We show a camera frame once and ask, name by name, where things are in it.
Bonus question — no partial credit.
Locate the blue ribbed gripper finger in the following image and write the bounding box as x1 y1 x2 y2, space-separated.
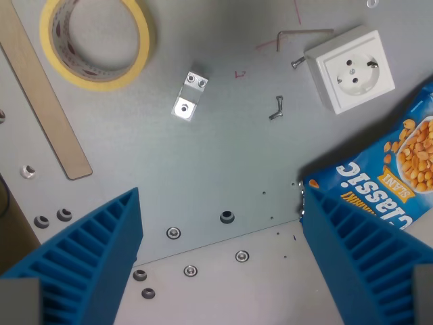
0 187 143 325
299 187 433 325

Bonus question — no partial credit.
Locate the blue peanut snack bag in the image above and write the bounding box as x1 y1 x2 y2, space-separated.
297 79 433 234

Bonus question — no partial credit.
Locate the flat wooden strip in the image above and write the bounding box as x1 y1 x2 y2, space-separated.
0 0 93 181

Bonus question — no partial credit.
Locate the yellow masking tape roll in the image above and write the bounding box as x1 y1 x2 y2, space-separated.
39 0 158 93

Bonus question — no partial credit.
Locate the metal allen key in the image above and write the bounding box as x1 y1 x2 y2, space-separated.
275 28 335 53

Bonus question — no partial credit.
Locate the small aluminium angle bracket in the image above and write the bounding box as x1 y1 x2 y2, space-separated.
171 64 210 123

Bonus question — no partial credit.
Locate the white wall power socket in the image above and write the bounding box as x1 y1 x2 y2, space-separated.
303 24 396 116

